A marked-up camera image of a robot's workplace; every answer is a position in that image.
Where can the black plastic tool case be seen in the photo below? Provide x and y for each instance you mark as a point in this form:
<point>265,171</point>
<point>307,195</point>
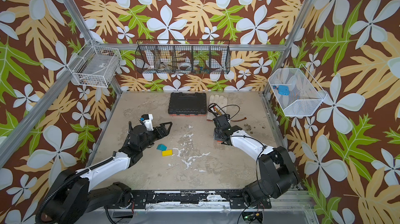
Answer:
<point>187,104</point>

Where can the white tape roll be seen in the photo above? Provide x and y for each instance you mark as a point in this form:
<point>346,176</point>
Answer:
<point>184,66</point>

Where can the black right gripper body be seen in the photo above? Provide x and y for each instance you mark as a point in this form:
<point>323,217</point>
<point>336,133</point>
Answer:
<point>220,121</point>

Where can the aluminium frame post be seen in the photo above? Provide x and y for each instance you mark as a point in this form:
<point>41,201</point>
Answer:
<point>87,36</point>
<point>291,18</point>

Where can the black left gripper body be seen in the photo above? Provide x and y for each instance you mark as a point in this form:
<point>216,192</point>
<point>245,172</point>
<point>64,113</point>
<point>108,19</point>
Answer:
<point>151,137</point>

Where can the aluminium frame post left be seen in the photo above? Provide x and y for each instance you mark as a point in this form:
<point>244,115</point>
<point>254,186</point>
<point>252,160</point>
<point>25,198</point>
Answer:
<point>87,36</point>

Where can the blue plastic object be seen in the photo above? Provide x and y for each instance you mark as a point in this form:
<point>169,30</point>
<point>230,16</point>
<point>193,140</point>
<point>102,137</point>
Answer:
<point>282,90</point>

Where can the yellow rectangular wood block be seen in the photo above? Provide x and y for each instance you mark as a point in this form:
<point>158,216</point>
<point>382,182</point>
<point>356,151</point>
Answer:
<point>167,153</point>

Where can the white wire basket left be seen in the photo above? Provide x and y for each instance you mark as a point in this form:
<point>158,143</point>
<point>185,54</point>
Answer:
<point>95,65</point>

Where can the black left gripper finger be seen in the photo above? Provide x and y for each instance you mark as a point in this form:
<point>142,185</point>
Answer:
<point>168,126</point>
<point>160,132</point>

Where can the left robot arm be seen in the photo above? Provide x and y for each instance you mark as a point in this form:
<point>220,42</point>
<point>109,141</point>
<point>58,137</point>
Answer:
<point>75,193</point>

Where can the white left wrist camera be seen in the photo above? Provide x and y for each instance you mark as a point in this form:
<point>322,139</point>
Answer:
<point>146,120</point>

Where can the white work glove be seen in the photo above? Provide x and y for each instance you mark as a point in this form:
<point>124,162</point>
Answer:
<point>220,100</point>

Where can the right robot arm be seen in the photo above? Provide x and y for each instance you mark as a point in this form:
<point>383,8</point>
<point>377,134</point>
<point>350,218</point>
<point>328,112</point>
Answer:
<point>275,170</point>

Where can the aluminium frame post right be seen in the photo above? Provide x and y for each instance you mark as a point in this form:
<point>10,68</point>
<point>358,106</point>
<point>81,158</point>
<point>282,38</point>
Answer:
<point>291,18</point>

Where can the white wire basket right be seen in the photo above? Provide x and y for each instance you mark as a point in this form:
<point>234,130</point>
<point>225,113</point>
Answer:
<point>306,93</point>

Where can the black wire basket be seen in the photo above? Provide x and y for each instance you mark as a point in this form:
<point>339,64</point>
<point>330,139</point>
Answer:
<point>205,56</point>

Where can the teal wood block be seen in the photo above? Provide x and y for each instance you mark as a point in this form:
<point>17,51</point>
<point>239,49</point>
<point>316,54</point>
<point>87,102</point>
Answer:
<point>161,147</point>

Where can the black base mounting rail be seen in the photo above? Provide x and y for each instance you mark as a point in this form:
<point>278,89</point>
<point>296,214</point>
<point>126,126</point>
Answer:
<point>196,199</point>

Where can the white wire basket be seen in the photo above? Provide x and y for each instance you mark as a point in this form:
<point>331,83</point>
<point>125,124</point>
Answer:
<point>95,65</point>
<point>306,93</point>

